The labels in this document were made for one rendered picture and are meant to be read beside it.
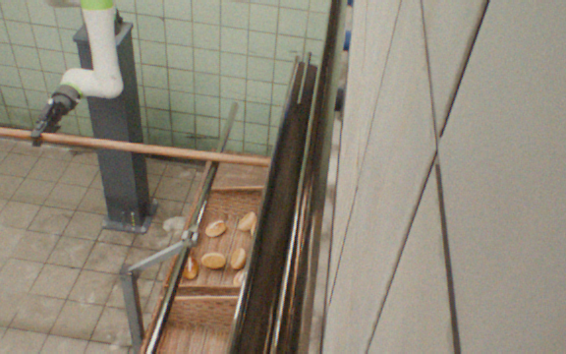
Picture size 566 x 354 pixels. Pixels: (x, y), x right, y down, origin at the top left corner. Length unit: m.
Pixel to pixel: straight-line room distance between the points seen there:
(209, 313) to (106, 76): 0.98
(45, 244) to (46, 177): 0.55
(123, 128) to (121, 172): 0.31
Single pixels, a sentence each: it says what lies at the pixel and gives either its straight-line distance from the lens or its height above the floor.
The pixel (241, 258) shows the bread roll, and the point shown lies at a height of 0.65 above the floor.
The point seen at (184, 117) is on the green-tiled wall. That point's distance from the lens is 3.54.
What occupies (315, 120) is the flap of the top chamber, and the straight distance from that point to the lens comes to 1.28.
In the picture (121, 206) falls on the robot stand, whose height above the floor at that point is 0.17.
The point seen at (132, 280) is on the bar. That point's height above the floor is 0.92.
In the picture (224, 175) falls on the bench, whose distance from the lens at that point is 2.83.
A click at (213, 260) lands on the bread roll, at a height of 0.64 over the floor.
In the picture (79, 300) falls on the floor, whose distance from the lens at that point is 3.13.
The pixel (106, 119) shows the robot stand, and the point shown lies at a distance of 2.90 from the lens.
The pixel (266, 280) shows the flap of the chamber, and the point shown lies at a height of 1.41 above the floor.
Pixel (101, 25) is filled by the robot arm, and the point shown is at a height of 1.45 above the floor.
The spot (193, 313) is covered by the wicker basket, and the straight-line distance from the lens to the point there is 2.20.
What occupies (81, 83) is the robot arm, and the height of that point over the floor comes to 1.21.
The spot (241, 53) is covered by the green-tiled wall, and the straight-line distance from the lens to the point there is 3.20.
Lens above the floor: 2.49
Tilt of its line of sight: 42 degrees down
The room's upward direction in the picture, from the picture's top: 6 degrees clockwise
